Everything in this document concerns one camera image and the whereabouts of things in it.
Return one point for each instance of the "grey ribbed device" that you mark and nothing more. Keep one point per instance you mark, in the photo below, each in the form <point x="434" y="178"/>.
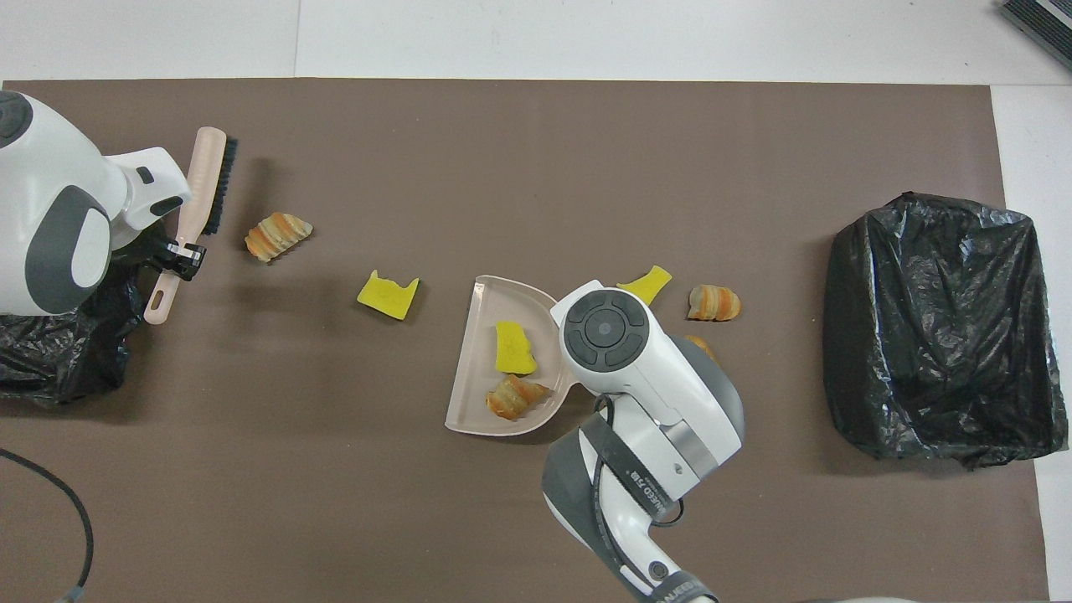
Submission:
<point x="1043" y="21"/>

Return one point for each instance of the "notched yellow sponge piece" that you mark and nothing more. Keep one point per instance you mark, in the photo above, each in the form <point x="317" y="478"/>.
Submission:
<point x="387" y="297"/>

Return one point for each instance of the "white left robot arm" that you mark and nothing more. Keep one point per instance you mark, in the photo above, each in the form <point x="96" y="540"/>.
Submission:
<point x="50" y="193"/>

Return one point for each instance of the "yellow sponge with green backing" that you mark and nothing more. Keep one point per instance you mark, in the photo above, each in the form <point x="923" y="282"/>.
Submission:
<point x="514" y="350"/>

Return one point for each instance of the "small yellow sponge wedge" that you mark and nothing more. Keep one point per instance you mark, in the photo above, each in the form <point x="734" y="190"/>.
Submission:
<point x="649" y="283"/>

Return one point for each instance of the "black bag lined bin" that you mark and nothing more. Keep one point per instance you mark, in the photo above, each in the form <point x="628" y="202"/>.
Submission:
<point x="921" y="335"/>

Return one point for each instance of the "brown table mat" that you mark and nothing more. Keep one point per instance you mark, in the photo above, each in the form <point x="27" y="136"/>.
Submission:
<point x="536" y="134"/>

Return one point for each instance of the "brown oval bread roll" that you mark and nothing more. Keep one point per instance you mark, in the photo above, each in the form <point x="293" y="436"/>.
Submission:
<point x="702" y="345"/>

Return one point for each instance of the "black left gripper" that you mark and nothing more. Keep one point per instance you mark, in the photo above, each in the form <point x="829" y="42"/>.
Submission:
<point x="155" y="244"/>

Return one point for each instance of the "orange striped bread piece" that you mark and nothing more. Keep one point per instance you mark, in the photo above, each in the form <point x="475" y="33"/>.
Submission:
<point x="713" y="303"/>
<point x="512" y="398"/>
<point x="276" y="236"/>

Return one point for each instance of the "black bag bin pink spot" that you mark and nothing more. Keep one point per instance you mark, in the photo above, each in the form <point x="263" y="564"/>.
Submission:
<point x="59" y="360"/>

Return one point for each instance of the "beige plastic dustpan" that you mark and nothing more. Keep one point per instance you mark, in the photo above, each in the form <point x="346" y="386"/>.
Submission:
<point x="481" y="335"/>

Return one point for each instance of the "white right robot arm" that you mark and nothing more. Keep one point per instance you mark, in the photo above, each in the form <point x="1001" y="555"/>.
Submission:
<point x="636" y="394"/>

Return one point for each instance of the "beige brush with black bristles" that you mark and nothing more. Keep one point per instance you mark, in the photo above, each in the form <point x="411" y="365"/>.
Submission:
<point x="201" y="180"/>

